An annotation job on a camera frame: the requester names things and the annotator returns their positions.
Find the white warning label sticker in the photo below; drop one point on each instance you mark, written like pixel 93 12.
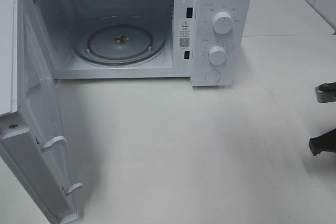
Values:
pixel 184 34

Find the white round knob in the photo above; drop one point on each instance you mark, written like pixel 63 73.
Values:
pixel 222 22
pixel 217 55

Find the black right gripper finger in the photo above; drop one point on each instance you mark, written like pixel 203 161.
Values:
pixel 326 92
pixel 323 143

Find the white microwave door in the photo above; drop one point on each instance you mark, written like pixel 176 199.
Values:
pixel 33 144

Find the white microwave oven body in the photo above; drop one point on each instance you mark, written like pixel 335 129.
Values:
pixel 62 17

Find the glass microwave turntable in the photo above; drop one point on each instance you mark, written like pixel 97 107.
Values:
pixel 120 40

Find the upper white round knob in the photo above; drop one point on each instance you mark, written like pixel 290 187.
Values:
pixel 222 22

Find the lower white round knob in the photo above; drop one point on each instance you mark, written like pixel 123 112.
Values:
pixel 217 55

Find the round white door button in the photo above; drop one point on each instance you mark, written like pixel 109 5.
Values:
pixel 213 76

